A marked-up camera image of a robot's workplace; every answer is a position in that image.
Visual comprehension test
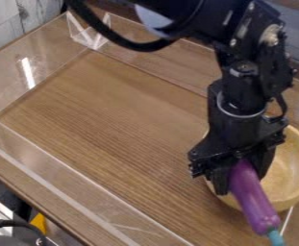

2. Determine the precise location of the clear acrylic corner bracket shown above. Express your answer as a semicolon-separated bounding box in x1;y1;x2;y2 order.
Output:
65;12;109;51

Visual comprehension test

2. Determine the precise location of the black cable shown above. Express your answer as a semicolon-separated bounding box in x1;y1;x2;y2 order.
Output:
0;219;46;246

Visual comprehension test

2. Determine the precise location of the purple toy eggplant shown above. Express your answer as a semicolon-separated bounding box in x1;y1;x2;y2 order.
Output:
228;160;285;246

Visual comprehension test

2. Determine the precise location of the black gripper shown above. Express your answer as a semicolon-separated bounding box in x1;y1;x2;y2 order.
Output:
186;80;287;195

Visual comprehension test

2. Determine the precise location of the brown wooden bowl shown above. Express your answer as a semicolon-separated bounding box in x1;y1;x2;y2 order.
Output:
202;124;299;213

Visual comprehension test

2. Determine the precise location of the clear acrylic tray wall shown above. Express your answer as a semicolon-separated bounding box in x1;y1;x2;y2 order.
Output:
0;11;299;246

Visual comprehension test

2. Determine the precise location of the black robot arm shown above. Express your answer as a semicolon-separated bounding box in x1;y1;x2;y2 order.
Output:
65;0;296;195

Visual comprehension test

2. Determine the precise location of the yellow black device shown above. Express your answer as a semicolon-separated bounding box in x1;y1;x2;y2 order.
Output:
11;212;59;246

